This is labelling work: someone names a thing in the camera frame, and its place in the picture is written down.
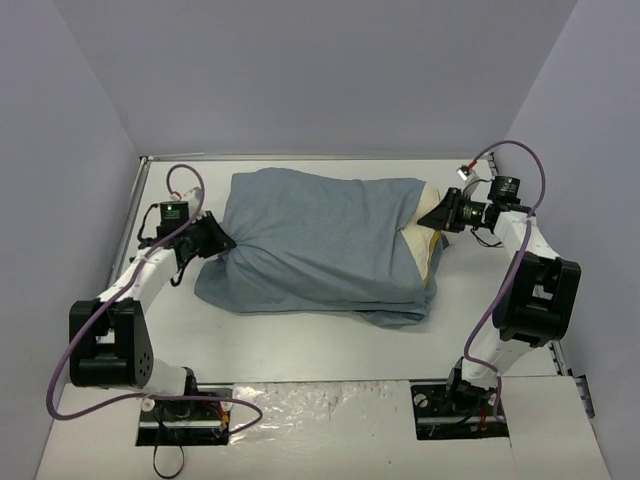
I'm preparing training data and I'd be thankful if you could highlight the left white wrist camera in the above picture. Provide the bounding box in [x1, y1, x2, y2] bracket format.
[170, 187, 204, 208]

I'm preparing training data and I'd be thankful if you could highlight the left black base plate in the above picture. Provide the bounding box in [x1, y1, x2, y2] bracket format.
[135, 398, 232, 447]

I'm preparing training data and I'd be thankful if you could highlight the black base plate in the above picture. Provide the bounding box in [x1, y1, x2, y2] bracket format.
[410, 381, 509, 441]
[135, 398, 232, 447]

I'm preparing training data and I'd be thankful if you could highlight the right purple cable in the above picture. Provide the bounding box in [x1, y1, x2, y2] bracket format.
[463, 139, 546, 424]

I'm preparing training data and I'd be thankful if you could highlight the cream yellow pillow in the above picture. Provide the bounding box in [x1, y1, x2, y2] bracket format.
[401, 183, 446, 286]

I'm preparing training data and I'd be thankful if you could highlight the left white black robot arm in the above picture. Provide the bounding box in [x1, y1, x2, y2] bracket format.
[69, 200, 236, 418]

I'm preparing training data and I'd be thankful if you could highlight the thin black cable loop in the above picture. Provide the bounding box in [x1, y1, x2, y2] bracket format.
[152, 442, 185, 479]

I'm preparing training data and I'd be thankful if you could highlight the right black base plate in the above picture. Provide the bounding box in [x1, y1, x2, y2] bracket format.
[410, 381, 509, 441]

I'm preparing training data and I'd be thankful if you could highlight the purple cable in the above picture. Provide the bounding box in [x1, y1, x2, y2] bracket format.
[463, 139, 546, 424]
[46, 163, 264, 435]

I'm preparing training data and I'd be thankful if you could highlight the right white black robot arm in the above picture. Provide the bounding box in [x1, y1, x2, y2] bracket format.
[418, 168, 581, 413]

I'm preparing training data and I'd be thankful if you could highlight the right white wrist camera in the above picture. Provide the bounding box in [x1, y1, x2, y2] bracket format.
[456, 164, 491, 188]

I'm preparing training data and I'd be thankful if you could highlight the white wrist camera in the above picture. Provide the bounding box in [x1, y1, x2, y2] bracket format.
[170, 187, 204, 208]
[456, 164, 491, 188]

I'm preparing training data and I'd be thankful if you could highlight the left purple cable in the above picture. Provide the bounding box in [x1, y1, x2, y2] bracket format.
[46, 163, 264, 435]

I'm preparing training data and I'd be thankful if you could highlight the striped blue pillowcase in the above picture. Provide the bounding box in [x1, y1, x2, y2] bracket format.
[194, 168, 437, 329]

